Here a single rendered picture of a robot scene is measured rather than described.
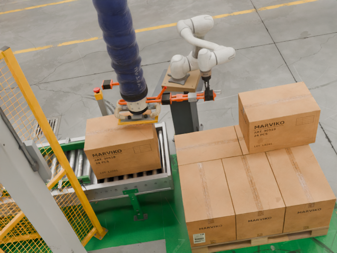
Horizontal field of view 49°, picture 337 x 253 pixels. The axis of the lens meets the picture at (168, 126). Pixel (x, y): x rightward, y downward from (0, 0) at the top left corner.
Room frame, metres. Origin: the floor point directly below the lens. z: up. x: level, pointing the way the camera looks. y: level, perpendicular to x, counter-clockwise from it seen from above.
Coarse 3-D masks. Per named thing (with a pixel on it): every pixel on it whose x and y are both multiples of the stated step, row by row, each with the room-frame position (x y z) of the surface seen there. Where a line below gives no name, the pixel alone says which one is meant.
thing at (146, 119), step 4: (128, 116) 2.35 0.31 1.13; (144, 116) 2.32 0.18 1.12; (148, 116) 2.33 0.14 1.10; (156, 116) 2.31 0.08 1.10; (120, 120) 2.36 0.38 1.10; (124, 120) 2.34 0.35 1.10; (128, 120) 2.33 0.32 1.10; (132, 120) 2.32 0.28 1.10; (136, 120) 2.31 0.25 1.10; (140, 120) 2.30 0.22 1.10; (144, 120) 2.29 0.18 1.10; (148, 120) 2.28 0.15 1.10; (152, 120) 2.27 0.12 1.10; (156, 120) 2.26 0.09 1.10; (120, 124) 2.32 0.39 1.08; (124, 124) 2.32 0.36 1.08
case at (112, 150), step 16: (128, 112) 2.61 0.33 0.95; (144, 112) 2.57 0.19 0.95; (96, 128) 2.49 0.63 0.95; (112, 128) 2.45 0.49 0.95; (128, 128) 2.41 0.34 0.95; (144, 128) 2.36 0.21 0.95; (96, 144) 2.29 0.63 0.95; (112, 144) 2.25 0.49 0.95; (128, 144) 2.23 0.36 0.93; (144, 144) 2.23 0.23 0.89; (96, 160) 2.24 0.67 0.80; (112, 160) 2.24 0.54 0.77; (128, 160) 2.23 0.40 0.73; (144, 160) 2.23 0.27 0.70; (96, 176) 2.25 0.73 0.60; (112, 176) 2.24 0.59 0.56
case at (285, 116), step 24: (240, 96) 2.52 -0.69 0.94; (264, 96) 2.46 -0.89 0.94; (288, 96) 2.39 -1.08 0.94; (312, 96) 2.33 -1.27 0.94; (240, 120) 2.50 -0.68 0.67; (264, 120) 2.18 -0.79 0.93; (288, 120) 2.17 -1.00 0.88; (312, 120) 2.16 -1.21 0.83; (264, 144) 2.18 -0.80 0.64; (288, 144) 2.17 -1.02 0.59
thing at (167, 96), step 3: (162, 93) 2.43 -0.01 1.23; (165, 93) 2.43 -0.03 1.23; (168, 93) 2.42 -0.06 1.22; (171, 93) 2.41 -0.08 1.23; (162, 96) 2.40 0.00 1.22; (165, 96) 2.39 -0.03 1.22; (168, 96) 2.38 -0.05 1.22; (171, 96) 2.38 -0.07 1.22; (162, 99) 2.36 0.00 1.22; (165, 99) 2.34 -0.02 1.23; (168, 99) 2.33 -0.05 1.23; (162, 102) 2.35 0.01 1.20; (165, 102) 2.34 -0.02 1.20; (168, 102) 2.34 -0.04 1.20; (171, 102) 2.34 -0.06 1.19
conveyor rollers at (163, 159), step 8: (160, 136) 2.64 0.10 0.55; (160, 144) 2.53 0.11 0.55; (64, 152) 2.69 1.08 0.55; (72, 152) 2.67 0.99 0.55; (80, 152) 2.64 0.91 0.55; (160, 152) 2.43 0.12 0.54; (48, 160) 2.64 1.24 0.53; (56, 160) 2.61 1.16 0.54; (72, 160) 2.56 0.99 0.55; (80, 160) 2.53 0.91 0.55; (72, 168) 2.46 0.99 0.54; (80, 168) 2.43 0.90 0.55; (88, 168) 2.41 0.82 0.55; (136, 176) 2.19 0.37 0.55; (88, 184) 2.22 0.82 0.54
